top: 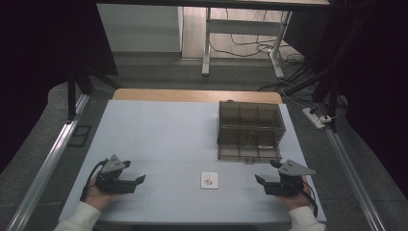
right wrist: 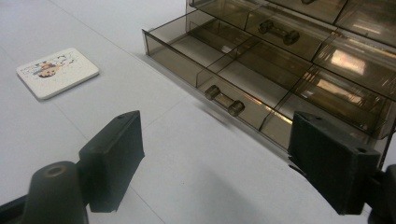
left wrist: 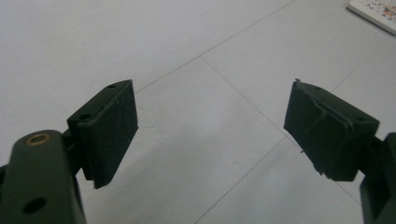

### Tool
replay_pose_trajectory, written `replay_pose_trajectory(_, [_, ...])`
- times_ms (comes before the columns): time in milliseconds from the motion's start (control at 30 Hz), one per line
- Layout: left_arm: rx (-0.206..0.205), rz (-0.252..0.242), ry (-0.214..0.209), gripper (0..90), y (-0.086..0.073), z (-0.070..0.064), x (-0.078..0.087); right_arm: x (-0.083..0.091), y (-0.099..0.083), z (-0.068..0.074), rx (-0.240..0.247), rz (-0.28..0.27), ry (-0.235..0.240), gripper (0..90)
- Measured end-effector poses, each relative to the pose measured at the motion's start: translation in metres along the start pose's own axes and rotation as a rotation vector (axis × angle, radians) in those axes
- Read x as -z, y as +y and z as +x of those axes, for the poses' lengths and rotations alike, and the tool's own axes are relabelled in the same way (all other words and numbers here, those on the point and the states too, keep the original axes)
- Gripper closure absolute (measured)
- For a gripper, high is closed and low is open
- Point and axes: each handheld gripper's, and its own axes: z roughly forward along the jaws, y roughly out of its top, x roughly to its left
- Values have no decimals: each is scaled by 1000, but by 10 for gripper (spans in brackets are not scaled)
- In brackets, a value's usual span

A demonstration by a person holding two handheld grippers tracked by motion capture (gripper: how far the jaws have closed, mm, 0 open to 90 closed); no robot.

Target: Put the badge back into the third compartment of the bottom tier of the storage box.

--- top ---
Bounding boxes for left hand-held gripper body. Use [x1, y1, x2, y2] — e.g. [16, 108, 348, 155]
[95, 154, 138, 195]

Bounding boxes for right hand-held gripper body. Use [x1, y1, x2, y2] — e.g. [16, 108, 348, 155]
[264, 159, 317, 197]

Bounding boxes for person's right hand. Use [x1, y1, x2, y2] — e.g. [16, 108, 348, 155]
[278, 185, 314, 212]

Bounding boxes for person's left hand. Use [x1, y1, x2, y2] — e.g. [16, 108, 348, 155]
[84, 177, 118, 212]

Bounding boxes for white table cover sheet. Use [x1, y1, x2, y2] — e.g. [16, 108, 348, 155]
[59, 99, 328, 224]

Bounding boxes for small white card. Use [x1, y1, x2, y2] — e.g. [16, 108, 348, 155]
[200, 171, 220, 191]

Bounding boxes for translucent brown drawer box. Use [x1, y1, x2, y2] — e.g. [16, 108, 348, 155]
[217, 100, 287, 145]

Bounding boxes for dark square floor plate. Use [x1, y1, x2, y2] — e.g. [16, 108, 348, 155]
[67, 124, 93, 148]

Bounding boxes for white power strip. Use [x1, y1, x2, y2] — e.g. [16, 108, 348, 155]
[301, 107, 326, 130]

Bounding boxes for black metal stand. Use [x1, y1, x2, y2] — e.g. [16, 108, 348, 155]
[64, 62, 123, 123]
[284, 47, 342, 133]

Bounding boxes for wooden table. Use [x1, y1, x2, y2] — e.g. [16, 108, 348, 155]
[112, 88, 284, 105]

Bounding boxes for dark curtain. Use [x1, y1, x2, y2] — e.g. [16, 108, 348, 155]
[283, 0, 408, 200]
[0, 0, 119, 174]

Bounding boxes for white cabinet panel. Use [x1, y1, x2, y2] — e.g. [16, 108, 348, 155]
[96, 3, 185, 53]

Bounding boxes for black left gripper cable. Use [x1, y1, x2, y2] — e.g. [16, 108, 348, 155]
[80, 158, 109, 202]

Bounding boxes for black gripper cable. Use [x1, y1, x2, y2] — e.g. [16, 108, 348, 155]
[300, 180, 319, 218]
[80, 158, 109, 202]

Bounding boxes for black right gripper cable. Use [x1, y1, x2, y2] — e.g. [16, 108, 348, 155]
[300, 180, 319, 218]

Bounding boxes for silver metal rail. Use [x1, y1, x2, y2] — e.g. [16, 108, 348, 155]
[5, 93, 91, 231]
[324, 127, 388, 231]

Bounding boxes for white floor cable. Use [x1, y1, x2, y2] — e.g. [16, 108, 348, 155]
[281, 89, 310, 111]

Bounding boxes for black floor cable bundle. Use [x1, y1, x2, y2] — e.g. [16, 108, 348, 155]
[257, 52, 319, 94]

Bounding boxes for white metal desk frame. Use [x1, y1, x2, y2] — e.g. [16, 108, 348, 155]
[201, 7, 293, 80]

